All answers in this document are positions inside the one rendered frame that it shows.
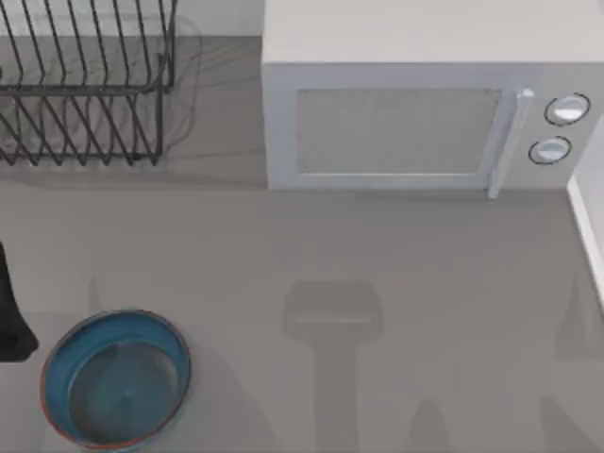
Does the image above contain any microwave door handle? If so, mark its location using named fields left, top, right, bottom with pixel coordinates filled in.
left=487, top=87, right=535, bottom=200

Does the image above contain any black wire dish rack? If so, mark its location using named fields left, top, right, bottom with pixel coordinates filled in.
left=0, top=0, right=179, bottom=167

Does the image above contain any large microwave knob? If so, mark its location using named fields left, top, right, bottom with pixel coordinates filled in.
left=544, top=92, right=592, bottom=126

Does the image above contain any pale microwave oven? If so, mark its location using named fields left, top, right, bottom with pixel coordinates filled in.
left=260, top=0, right=604, bottom=201

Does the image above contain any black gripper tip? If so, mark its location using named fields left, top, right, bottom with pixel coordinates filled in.
left=0, top=241, right=40, bottom=363

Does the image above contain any small microwave knob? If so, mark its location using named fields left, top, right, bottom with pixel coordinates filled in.
left=528, top=136, right=573, bottom=166

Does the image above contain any blue bowl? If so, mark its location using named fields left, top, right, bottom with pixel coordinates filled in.
left=40, top=309, right=193, bottom=450

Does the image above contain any microwave oven door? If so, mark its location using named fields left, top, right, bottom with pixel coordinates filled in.
left=263, top=63, right=525, bottom=191

